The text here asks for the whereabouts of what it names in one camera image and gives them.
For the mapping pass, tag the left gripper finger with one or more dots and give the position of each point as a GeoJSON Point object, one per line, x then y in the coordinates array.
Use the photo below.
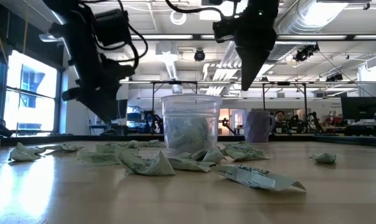
{"type": "Point", "coordinates": [116, 90]}
{"type": "Point", "coordinates": [93, 99]}

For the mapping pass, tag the black aluminium table frame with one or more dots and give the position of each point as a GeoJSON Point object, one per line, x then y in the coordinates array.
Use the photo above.
{"type": "Point", "coordinates": [35, 140]}

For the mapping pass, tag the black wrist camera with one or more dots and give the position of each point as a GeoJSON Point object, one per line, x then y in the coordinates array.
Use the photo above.
{"type": "Point", "coordinates": [225, 31]}
{"type": "Point", "coordinates": [113, 28]}

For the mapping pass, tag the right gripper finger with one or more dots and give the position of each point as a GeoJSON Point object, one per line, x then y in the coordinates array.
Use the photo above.
{"type": "Point", "coordinates": [253, 59]}

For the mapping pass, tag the black computer monitor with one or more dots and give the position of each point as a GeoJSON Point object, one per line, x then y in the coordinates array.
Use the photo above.
{"type": "Point", "coordinates": [124, 109]}
{"type": "Point", "coordinates": [360, 107]}

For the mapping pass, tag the white ceiling fin panel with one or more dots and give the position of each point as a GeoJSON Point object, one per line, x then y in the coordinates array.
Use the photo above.
{"type": "Point", "coordinates": [220, 73]}

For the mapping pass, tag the large bright window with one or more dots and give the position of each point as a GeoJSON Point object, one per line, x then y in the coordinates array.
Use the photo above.
{"type": "Point", "coordinates": [32, 93]}

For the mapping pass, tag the black background rig frame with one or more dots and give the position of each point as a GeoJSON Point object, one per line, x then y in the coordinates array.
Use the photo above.
{"type": "Point", "coordinates": [175, 82]}
{"type": "Point", "coordinates": [284, 83]}

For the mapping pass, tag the person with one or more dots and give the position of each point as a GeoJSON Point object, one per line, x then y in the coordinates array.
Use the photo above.
{"type": "Point", "coordinates": [279, 115]}

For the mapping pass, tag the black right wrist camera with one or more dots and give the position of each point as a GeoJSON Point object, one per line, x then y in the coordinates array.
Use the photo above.
{"type": "Point", "coordinates": [225, 31]}

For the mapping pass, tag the clear plastic cup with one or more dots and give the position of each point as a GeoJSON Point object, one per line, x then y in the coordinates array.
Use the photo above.
{"type": "Point", "coordinates": [190, 105]}

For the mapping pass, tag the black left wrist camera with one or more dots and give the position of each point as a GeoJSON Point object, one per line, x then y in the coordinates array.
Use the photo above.
{"type": "Point", "coordinates": [113, 28]}

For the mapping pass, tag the black ceiling camera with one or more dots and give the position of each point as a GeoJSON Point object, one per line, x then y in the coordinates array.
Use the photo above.
{"type": "Point", "coordinates": [199, 55]}

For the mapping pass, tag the black ceiling spotlight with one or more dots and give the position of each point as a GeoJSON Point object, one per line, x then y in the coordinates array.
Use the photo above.
{"type": "Point", "coordinates": [333, 76]}
{"type": "Point", "coordinates": [305, 52]}

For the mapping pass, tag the lavender faceted mug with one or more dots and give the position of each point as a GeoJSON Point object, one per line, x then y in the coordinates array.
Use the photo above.
{"type": "Point", "coordinates": [257, 127]}

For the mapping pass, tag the black background robot arm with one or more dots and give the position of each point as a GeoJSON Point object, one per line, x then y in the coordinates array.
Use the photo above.
{"type": "Point", "coordinates": [315, 121]}
{"type": "Point", "coordinates": [228, 125]}
{"type": "Point", "coordinates": [152, 121]}

